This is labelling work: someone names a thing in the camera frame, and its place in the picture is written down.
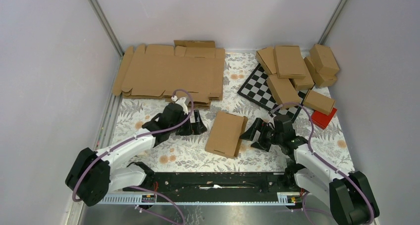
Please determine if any folded cardboard box large top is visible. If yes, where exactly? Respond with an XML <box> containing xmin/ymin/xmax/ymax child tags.
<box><xmin>273</xmin><ymin>45</ymin><xmax>306</xmax><ymax>79</ymax></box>

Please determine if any folded cardboard box back left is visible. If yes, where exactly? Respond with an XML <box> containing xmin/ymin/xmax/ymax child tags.
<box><xmin>256</xmin><ymin>46</ymin><xmax>276</xmax><ymax>75</ymax></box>

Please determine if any aluminium rail frame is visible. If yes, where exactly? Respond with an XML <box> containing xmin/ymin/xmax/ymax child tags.
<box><xmin>67</xmin><ymin>0</ymin><xmax>379</xmax><ymax>225</ymax></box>

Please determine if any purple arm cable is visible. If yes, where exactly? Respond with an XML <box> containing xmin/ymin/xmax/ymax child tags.
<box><xmin>269</xmin><ymin>102</ymin><xmax>375</xmax><ymax>225</ymax></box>
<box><xmin>72</xmin><ymin>89</ymin><xmax>195</xmax><ymax>225</ymax></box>

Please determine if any floral patterned table mat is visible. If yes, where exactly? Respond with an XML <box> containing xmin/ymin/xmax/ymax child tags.
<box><xmin>112</xmin><ymin>53</ymin><xmax>354</xmax><ymax>172</ymax></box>

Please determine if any folded cardboard box lower right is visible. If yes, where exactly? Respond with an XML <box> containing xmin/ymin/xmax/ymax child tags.
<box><xmin>304</xmin><ymin>56</ymin><xmax>337</xmax><ymax>88</ymax></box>

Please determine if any brown cardboard box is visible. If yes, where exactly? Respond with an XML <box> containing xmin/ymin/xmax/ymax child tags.
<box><xmin>205</xmin><ymin>111</ymin><xmax>248</xmax><ymax>159</ymax></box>

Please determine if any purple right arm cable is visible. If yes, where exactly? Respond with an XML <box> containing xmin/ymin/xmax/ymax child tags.
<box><xmin>269</xmin><ymin>102</ymin><xmax>375</xmax><ymax>225</ymax></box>

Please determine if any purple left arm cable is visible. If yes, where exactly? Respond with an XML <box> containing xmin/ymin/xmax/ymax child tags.
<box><xmin>72</xmin><ymin>89</ymin><xmax>195</xmax><ymax>225</ymax></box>

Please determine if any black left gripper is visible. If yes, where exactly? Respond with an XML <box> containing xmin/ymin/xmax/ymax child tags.
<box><xmin>169</xmin><ymin>110</ymin><xmax>207</xmax><ymax>136</ymax></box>

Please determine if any black white checkerboard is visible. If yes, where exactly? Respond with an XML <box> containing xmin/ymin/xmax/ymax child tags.
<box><xmin>237</xmin><ymin>63</ymin><xmax>308</xmax><ymax>123</ymax></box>

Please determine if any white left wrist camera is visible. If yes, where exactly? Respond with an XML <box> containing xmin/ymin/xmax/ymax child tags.
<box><xmin>171</xmin><ymin>96</ymin><xmax>190</xmax><ymax>114</ymax></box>

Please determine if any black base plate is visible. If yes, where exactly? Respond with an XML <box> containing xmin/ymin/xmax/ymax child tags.
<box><xmin>139</xmin><ymin>172</ymin><xmax>303</xmax><ymax>203</ymax></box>

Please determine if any folded cardboard box front right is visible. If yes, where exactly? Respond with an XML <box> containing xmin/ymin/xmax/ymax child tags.
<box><xmin>303</xmin><ymin>90</ymin><xmax>335</xmax><ymax>115</ymax></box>

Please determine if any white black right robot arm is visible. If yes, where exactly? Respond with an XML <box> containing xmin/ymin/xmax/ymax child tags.
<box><xmin>240</xmin><ymin>115</ymin><xmax>380</xmax><ymax>225</ymax></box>

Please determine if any folded cardboard box middle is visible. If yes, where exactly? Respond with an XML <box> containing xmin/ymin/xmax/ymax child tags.
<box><xmin>290</xmin><ymin>66</ymin><xmax>315</xmax><ymax>91</ymax></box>

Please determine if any red box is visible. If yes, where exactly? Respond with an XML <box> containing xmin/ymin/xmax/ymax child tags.
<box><xmin>311</xmin><ymin>108</ymin><xmax>337</xmax><ymax>129</ymax></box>

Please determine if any folded cardboard box top right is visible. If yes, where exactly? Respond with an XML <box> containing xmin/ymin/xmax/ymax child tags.
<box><xmin>310</xmin><ymin>44</ymin><xmax>339</xmax><ymax>76</ymax></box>

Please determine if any stack of flat cardboard sheets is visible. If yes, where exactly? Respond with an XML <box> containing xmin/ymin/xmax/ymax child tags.
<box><xmin>112</xmin><ymin>40</ymin><xmax>226</xmax><ymax>108</ymax></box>

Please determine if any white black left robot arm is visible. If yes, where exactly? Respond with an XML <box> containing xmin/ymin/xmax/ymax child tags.
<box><xmin>65</xmin><ymin>103</ymin><xmax>207</xmax><ymax>206</ymax></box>

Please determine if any folded cardboard box front centre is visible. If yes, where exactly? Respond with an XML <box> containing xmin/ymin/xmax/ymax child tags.
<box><xmin>267</xmin><ymin>75</ymin><xmax>302</xmax><ymax>110</ymax></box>

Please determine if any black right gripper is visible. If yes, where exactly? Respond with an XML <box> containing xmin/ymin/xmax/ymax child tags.
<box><xmin>239</xmin><ymin>118</ymin><xmax>283</xmax><ymax>153</ymax></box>

